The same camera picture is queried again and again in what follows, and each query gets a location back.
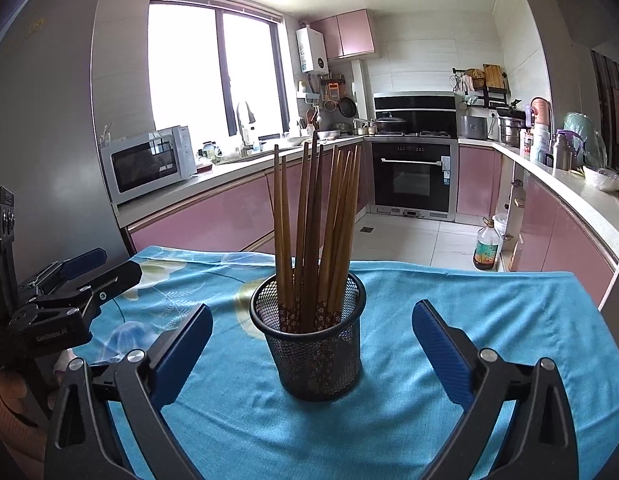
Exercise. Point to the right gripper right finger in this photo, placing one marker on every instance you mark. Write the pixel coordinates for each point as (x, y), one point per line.
(540, 441)

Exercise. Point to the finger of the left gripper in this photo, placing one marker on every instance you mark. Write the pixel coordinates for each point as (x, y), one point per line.
(109, 282)
(84, 262)

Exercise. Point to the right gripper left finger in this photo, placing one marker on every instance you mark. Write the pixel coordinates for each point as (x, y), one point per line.
(83, 441)

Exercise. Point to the dark wooden chopstick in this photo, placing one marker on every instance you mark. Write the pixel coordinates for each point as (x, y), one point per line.
(309, 217)

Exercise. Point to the pink sleeve forearm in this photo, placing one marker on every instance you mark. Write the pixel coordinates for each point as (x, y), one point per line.
(26, 444)

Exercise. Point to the pink kitchen cabinets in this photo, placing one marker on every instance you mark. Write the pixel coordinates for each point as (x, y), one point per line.
(556, 222)

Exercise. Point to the left hand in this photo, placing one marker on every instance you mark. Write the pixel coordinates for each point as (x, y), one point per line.
(29, 384)

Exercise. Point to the white microwave oven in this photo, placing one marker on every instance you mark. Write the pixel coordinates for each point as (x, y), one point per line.
(137, 166)

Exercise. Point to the grey refrigerator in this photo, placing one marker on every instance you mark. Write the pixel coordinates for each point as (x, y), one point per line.
(49, 158)

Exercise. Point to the blue floral tablecloth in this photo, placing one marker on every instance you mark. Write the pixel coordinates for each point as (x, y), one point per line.
(235, 421)

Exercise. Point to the oil bottle on floor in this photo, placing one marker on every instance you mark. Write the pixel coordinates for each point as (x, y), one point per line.
(487, 248)

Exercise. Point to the black mesh utensil cup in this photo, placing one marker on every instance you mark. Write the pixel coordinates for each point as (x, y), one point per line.
(314, 367)

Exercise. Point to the white water heater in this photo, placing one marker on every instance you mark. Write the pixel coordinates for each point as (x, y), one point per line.
(312, 51)

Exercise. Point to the built-in black oven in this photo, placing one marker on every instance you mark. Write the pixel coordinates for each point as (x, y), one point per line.
(415, 176)

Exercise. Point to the steel cooking pot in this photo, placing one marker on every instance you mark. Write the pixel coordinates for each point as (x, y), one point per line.
(510, 129)

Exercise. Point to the pink thermos jug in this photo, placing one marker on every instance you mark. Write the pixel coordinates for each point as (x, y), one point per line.
(540, 114)

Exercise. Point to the black range hood stove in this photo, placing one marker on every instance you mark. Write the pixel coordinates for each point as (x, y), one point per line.
(417, 113)

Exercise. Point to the black camera box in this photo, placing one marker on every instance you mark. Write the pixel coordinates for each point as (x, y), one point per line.
(8, 282)

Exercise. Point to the pink wall cabinet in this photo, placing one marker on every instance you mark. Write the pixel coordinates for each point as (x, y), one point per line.
(347, 35)

